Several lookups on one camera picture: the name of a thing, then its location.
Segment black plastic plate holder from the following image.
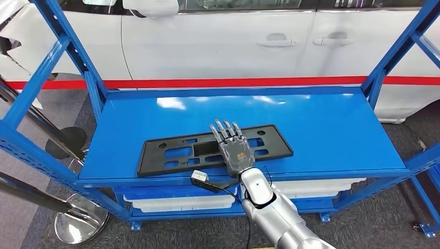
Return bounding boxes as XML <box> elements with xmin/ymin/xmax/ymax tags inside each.
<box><xmin>136</xmin><ymin>124</ymin><xmax>294</xmax><ymax>178</ymax></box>

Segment blue metal shelf rack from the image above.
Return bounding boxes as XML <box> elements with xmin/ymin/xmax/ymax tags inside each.
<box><xmin>0</xmin><ymin>0</ymin><xmax>440</xmax><ymax>239</ymax></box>

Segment white car red stripe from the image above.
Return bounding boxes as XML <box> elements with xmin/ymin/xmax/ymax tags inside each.
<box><xmin>0</xmin><ymin>0</ymin><xmax>440</xmax><ymax>125</ymax></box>

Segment white plastic crate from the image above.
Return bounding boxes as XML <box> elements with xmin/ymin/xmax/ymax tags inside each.
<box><xmin>271</xmin><ymin>177</ymin><xmax>367</xmax><ymax>200</ymax></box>
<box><xmin>132</xmin><ymin>204</ymin><xmax>235</xmax><ymax>213</ymax></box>
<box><xmin>123</xmin><ymin>194</ymin><xmax>237</xmax><ymax>209</ymax></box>

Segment blue wheeled cart rack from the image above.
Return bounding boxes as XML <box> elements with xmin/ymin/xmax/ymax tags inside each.
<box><xmin>410</xmin><ymin>173</ymin><xmax>440</xmax><ymax>239</ymax></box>

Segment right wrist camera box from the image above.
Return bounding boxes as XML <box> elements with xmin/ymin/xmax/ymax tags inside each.
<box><xmin>190</xmin><ymin>170</ymin><xmax>241</xmax><ymax>194</ymax></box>

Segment black base stanchion post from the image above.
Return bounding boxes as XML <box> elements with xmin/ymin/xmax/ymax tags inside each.
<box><xmin>0</xmin><ymin>77</ymin><xmax>87</xmax><ymax>162</ymax></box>

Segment chrome stanchion post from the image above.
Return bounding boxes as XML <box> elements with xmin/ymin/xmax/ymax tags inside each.
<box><xmin>0</xmin><ymin>171</ymin><xmax>110</xmax><ymax>245</ymax></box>

